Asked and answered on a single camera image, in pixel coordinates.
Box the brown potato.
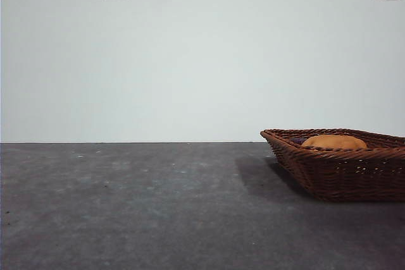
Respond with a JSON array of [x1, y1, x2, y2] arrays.
[[301, 134, 368, 150]]

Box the brown wicker basket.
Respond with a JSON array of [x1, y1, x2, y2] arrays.
[[259, 128, 405, 203]]

